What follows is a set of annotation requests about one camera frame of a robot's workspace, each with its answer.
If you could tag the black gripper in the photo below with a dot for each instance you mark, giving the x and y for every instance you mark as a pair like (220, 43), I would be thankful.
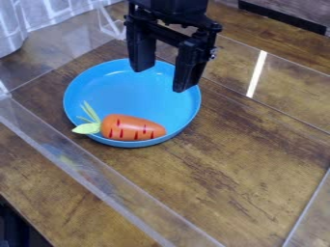
(147, 20)

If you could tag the orange toy carrot green leaves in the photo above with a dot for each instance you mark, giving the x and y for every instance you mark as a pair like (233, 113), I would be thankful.
(119, 127)

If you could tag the round blue plastic tray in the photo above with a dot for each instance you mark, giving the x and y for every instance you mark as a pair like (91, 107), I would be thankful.
(111, 89)

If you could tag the white patterned curtain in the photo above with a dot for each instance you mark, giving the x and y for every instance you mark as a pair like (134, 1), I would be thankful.
(25, 16)

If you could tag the clear acrylic front barrier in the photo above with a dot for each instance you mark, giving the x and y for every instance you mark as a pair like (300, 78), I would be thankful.
(150, 215)

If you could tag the clear acrylic corner bracket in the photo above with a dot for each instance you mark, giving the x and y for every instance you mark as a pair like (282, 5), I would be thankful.
(110, 26)

